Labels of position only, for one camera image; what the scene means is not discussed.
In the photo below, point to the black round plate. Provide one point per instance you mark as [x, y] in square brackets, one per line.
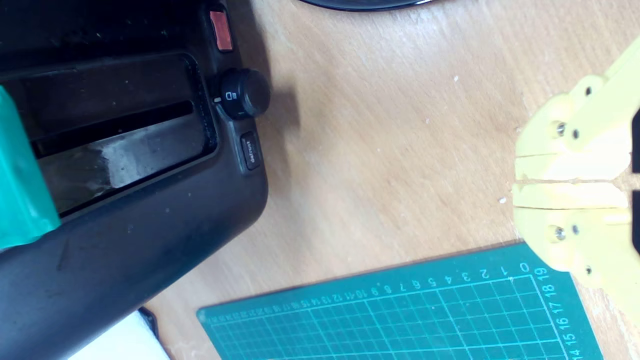
[365, 4]

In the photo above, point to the green cutting mat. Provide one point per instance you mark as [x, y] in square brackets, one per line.
[400, 320]

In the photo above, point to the black two-slot toaster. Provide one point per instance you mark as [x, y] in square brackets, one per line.
[150, 240]

